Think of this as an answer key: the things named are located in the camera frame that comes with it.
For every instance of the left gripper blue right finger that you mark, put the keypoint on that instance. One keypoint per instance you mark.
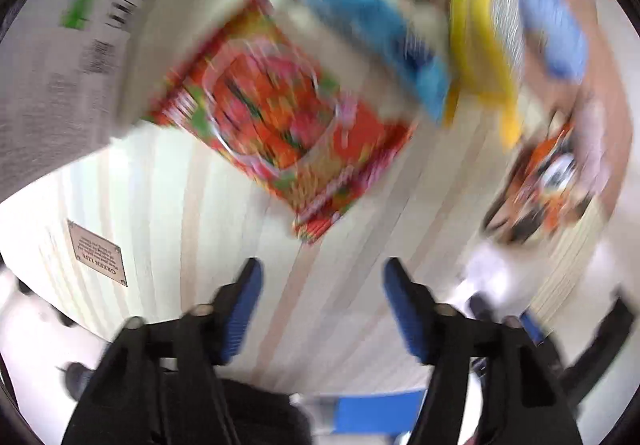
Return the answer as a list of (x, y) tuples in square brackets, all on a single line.
[(522, 401)]

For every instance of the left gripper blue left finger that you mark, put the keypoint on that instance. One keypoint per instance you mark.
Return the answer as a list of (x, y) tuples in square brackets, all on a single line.
[(157, 384)]

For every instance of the orange panda snack packet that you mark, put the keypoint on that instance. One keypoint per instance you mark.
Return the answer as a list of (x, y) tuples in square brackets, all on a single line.
[(542, 195)]

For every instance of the lilac cloth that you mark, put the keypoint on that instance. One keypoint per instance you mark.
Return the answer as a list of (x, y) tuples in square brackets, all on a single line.
[(600, 158)]

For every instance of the red snack packet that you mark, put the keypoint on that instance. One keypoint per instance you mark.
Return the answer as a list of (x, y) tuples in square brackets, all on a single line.
[(276, 114)]

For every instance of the yellow silver scrubber roll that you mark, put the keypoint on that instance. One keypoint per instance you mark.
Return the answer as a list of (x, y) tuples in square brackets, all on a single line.
[(487, 48)]

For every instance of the long blue snack packet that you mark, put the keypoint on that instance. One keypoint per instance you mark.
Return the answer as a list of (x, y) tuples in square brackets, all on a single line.
[(411, 39)]

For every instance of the blue tissue pack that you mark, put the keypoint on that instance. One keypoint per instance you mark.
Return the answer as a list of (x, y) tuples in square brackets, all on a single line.
[(558, 37)]

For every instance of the white soft bag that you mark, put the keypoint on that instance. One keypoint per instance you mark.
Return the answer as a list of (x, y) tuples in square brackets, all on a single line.
[(507, 277)]

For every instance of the pink striped cat mat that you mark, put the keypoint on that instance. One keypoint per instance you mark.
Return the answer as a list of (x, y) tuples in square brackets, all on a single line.
[(154, 222)]

